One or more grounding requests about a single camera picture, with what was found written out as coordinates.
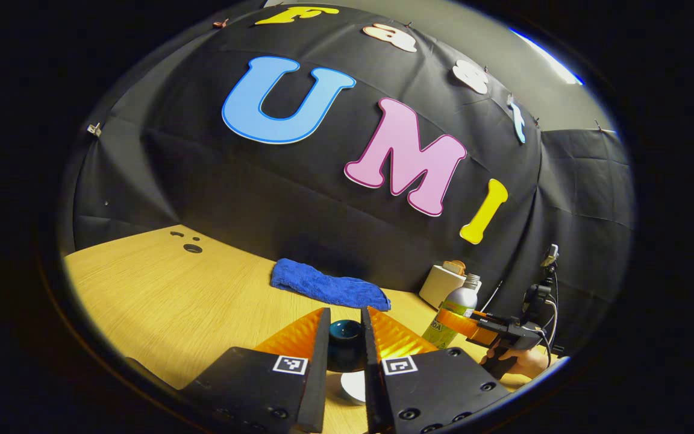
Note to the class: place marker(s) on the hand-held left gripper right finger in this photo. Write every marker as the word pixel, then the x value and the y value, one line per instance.
pixel 372 374

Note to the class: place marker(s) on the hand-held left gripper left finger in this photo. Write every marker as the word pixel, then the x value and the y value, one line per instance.
pixel 317 374

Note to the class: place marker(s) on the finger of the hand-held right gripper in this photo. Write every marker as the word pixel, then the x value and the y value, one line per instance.
pixel 461 322

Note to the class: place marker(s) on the teal teacup white inside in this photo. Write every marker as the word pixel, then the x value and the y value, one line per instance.
pixel 354 389

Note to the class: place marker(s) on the silver water bottle green label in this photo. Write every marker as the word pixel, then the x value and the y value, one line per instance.
pixel 458 298

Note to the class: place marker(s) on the brown bread slice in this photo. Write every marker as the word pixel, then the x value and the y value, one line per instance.
pixel 455 266

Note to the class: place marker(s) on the blue towel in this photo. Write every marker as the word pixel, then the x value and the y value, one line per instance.
pixel 329 286

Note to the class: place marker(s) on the black backdrop cloth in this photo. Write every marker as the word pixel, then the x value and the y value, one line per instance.
pixel 262 193

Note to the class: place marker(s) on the metal cloth clip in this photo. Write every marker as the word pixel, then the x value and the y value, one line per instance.
pixel 94 129

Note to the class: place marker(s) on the reddish cloth clip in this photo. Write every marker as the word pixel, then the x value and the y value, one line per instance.
pixel 220 24

